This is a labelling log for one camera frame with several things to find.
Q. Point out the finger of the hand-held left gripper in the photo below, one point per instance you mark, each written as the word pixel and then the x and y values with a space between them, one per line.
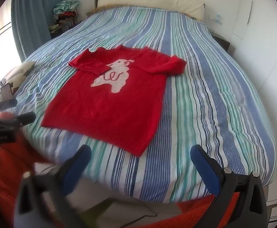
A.
pixel 26 119

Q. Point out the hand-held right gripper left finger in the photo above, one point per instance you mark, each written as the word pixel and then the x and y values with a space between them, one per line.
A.
pixel 80 162

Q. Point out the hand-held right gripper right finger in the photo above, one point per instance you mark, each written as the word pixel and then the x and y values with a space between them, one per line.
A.
pixel 204 168

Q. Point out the red knit sweater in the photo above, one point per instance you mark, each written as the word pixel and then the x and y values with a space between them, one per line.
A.
pixel 110 109

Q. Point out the pile of clothes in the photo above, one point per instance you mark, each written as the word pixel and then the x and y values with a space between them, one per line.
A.
pixel 66 16

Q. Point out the patchwork patterned pillow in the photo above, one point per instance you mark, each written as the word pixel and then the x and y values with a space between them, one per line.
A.
pixel 19 74

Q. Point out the red floor rug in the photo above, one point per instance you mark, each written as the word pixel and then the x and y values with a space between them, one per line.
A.
pixel 197 215

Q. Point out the bed with striped sheet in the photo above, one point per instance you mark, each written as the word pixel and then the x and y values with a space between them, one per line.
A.
pixel 200 104

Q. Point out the blue curtain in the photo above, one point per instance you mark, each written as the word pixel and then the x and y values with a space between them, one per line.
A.
pixel 34 21

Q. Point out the white wardrobe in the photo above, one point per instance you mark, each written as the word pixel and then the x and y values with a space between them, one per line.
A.
pixel 266 76

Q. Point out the dark nightstand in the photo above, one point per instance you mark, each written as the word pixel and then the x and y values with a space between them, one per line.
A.
pixel 221 41

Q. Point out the white wall socket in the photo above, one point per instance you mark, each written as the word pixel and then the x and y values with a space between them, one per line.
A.
pixel 216 19

